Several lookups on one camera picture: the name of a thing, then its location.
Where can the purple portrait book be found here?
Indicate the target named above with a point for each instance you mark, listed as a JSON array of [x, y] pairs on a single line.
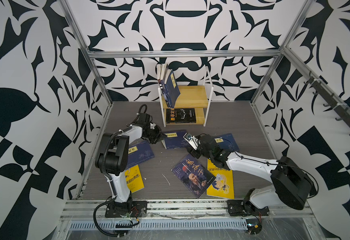
[[193, 175], [164, 72]]

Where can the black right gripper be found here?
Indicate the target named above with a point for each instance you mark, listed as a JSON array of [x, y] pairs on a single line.
[[193, 152]]

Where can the grey wall hook rail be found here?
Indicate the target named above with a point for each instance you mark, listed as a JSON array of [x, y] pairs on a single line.
[[333, 102]]

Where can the black standing book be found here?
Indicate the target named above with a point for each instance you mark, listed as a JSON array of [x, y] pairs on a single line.
[[159, 78]]

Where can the thick blue book yellow label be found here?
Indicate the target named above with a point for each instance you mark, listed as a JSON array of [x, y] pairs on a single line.
[[172, 86]]

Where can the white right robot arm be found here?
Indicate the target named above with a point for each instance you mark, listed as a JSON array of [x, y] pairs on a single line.
[[290, 185]]

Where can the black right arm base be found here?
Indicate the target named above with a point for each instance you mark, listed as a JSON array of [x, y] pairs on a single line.
[[244, 208]]

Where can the yellow book right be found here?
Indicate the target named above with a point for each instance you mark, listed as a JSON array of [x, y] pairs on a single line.
[[223, 186]]

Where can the black book yellow title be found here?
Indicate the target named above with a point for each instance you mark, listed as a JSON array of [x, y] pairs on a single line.
[[181, 116]]

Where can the wooden white-framed bookshelf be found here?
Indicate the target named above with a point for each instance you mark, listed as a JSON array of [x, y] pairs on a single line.
[[198, 97]]

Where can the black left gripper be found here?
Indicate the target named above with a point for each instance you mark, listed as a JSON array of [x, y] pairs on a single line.
[[160, 136]]

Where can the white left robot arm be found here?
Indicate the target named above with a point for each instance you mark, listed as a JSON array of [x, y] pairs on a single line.
[[112, 156]]

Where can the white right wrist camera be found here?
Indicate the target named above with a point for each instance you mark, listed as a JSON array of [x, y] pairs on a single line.
[[192, 140]]

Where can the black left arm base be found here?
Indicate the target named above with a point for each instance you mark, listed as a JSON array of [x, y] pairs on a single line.
[[135, 209]]

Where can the yellow book left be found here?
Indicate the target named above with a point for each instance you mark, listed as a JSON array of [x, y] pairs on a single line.
[[134, 179]]

